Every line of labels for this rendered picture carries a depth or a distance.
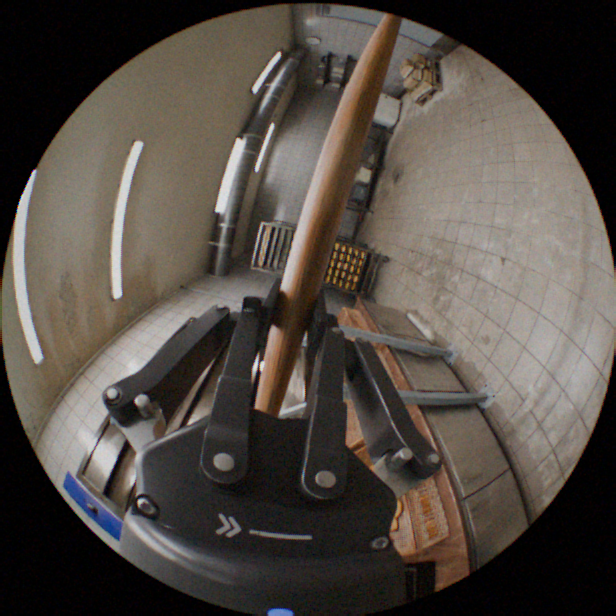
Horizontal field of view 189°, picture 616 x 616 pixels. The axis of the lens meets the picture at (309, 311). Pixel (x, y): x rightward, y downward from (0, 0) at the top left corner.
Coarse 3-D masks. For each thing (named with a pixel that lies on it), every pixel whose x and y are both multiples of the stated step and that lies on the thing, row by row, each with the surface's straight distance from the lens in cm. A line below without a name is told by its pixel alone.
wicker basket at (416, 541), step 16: (368, 464) 111; (432, 480) 84; (416, 496) 77; (432, 496) 81; (416, 512) 75; (432, 512) 80; (400, 528) 102; (416, 528) 74; (448, 528) 83; (400, 544) 103; (416, 544) 74; (432, 544) 78
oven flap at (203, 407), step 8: (224, 352) 178; (216, 360) 171; (224, 360) 168; (216, 368) 162; (208, 376) 157; (216, 376) 154; (208, 384) 150; (216, 384) 147; (200, 392) 146; (208, 392) 144; (200, 400) 140; (208, 400) 138; (192, 408) 138; (200, 408) 135; (208, 408) 133; (192, 416) 133; (200, 416) 131; (184, 424) 132
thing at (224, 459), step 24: (240, 312) 13; (240, 336) 11; (240, 360) 9; (240, 384) 8; (216, 408) 7; (240, 408) 7; (216, 432) 6; (240, 432) 6; (216, 456) 6; (240, 456) 6; (216, 480) 5; (240, 480) 6
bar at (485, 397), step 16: (352, 336) 117; (368, 336) 120; (384, 336) 125; (432, 352) 147; (448, 352) 157; (416, 400) 91; (432, 400) 97; (448, 400) 105; (464, 400) 116; (480, 400) 131; (288, 416) 85
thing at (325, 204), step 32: (384, 32) 35; (384, 64) 25; (352, 96) 19; (352, 128) 17; (320, 160) 16; (352, 160) 16; (320, 192) 15; (320, 224) 15; (320, 256) 15; (288, 288) 16; (288, 320) 16; (288, 352) 18; (288, 384) 21
